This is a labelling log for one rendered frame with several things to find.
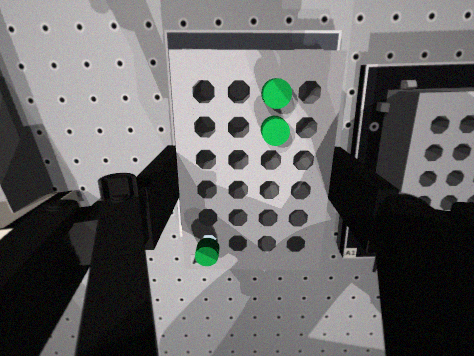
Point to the grey perforated base plate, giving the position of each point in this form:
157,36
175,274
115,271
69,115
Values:
86,85

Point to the grey perforated block with round holes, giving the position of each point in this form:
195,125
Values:
406,135
266,205

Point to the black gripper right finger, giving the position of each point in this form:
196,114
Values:
426,280

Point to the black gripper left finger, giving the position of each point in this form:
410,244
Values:
44,259

